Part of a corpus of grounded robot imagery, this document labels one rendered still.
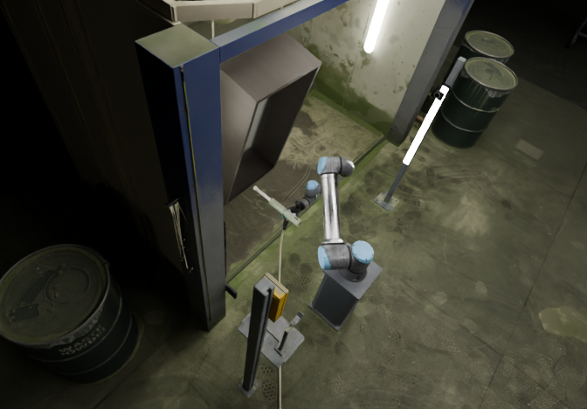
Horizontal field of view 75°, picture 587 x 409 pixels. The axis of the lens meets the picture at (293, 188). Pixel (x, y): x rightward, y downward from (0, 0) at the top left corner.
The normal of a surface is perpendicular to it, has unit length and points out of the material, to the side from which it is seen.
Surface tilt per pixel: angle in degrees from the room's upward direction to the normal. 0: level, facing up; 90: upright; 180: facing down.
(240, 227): 0
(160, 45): 0
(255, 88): 11
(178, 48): 0
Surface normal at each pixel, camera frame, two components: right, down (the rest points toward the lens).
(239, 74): 0.29, -0.51
